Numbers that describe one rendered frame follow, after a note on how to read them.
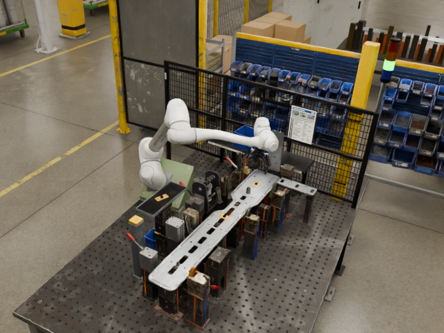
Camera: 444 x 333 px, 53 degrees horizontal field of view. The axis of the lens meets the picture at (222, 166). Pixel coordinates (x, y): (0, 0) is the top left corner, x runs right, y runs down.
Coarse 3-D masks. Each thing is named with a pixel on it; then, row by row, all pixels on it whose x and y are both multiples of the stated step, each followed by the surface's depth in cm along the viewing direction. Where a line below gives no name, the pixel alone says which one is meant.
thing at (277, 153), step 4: (276, 132) 331; (280, 132) 329; (276, 136) 333; (280, 136) 331; (280, 140) 332; (280, 144) 334; (280, 148) 336; (268, 152) 343; (272, 152) 341; (276, 152) 339; (280, 152) 337; (272, 156) 343; (276, 156) 341; (280, 156) 339; (272, 160) 344; (276, 160) 342; (280, 160) 340; (272, 164) 346; (276, 164) 344; (272, 168) 348; (276, 168) 346
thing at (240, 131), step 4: (240, 128) 372; (244, 128) 377; (248, 128) 374; (252, 128) 372; (236, 132) 368; (240, 132) 375; (244, 132) 379; (248, 132) 376; (252, 132) 374; (244, 136) 359; (248, 136) 378; (252, 136) 375; (236, 144) 369; (240, 148) 368; (244, 148) 365; (248, 148) 362; (252, 152) 362
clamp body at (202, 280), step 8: (200, 272) 243; (192, 280) 239; (200, 280) 238; (208, 280) 240; (192, 288) 242; (200, 288) 238; (208, 288) 243; (192, 296) 246; (200, 296) 241; (192, 304) 249; (200, 304) 247; (192, 312) 252; (200, 312) 249; (208, 312) 256; (192, 320) 256; (200, 320) 252; (208, 320) 258
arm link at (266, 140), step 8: (200, 136) 289; (208, 136) 292; (216, 136) 293; (224, 136) 291; (232, 136) 290; (240, 136) 290; (256, 136) 290; (264, 136) 287; (272, 136) 287; (240, 144) 290; (248, 144) 288; (256, 144) 288; (264, 144) 286; (272, 144) 284
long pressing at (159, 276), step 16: (256, 176) 338; (272, 176) 339; (240, 192) 319; (256, 192) 320; (240, 208) 303; (224, 224) 288; (192, 240) 273; (208, 240) 274; (176, 256) 261; (192, 256) 262; (160, 272) 250; (176, 272) 250; (176, 288) 241
